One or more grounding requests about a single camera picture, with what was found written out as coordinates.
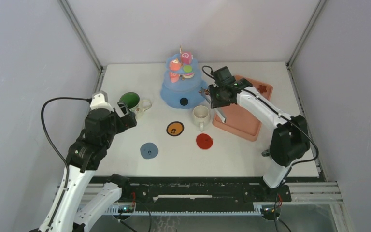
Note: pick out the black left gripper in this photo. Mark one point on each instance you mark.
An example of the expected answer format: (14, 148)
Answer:
(126, 122)

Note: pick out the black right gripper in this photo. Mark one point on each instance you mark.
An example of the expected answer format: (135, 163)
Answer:
(215, 102)

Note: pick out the white speckled mug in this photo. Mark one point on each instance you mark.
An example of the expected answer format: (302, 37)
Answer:
(201, 117)

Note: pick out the pink frosted donut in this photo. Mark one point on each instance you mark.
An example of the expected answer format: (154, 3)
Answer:
(188, 75)

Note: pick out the green-lined floral cream mug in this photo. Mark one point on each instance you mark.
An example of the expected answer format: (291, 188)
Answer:
(135, 103)

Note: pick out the black sandwich cookie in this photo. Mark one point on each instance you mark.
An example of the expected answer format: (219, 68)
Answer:
(184, 101)

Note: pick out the green macaron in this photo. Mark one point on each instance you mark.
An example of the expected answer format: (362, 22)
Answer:
(187, 68)

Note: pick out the light pink swirl roll cake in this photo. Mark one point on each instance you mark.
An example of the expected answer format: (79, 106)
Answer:
(174, 77)

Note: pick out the magenta swirl roll cake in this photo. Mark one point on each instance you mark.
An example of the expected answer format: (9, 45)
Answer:
(186, 58)

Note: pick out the grey speckled mug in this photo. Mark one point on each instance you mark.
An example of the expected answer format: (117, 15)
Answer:
(265, 153)

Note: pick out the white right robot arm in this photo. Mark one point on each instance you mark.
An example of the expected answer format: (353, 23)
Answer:
(290, 139)

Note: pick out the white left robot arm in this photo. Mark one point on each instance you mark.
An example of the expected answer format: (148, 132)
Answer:
(82, 161)

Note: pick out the pink rectangular tray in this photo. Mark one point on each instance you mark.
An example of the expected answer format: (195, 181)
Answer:
(239, 121)

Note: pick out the dark brown star cookie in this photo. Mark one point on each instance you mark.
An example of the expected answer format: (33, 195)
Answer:
(262, 89)

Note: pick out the blue three-tier cake stand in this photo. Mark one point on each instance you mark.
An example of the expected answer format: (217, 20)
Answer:
(171, 93)

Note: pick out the red apple-shaped coaster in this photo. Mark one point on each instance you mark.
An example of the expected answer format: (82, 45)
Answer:
(204, 141)

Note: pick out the blue-grey round coaster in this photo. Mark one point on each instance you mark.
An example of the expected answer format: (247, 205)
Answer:
(149, 150)

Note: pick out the orange black-rimmed coaster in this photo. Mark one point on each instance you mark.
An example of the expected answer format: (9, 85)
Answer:
(175, 128)

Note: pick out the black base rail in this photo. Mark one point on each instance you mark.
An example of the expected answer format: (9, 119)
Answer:
(206, 196)

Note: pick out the aluminium frame post right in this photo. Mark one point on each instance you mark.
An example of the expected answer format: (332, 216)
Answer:
(307, 31)

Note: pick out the aluminium frame post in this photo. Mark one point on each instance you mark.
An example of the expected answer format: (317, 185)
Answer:
(307, 31)
(75, 24)

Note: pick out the aluminium frame post left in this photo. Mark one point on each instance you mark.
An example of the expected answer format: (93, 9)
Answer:
(75, 24)

